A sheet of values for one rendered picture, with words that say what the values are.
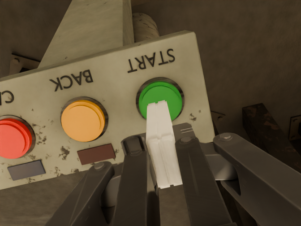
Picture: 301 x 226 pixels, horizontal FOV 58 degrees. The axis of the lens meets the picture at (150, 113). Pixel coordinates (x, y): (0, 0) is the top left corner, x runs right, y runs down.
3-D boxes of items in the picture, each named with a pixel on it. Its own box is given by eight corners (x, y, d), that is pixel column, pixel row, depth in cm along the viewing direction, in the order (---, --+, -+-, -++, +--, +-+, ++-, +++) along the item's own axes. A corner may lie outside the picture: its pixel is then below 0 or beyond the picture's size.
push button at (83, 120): (111, 130, 27) (108, 137, 26) (73, 139, 28) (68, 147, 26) (99, 93, 26) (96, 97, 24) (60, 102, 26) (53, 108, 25)
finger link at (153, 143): (172, 187, 15) (158, 190, 15) (165, 136, 22) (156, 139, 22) (159, 138, 14) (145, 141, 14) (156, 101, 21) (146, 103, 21)
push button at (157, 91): (184, 113, 27) (186, 119, 25) (144, 122, 27) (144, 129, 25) (175, 74, 26) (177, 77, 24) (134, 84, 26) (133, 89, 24)
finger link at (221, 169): (179, 163, 13) (243, 149, 12) (171, 125, 17) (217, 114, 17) (185, 191, 13) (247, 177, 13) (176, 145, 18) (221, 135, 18)
